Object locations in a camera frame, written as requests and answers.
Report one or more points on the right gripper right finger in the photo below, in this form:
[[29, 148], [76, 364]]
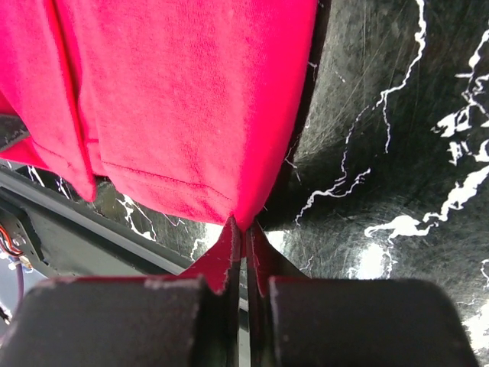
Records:
[[295, 320]]

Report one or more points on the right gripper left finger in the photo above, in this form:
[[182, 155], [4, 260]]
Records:
[[160, 320]]

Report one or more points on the crimson t shirt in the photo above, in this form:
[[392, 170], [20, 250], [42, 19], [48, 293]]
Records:
[[188, 107]]

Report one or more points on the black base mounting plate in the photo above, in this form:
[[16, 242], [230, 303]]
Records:
[[72, 239]]

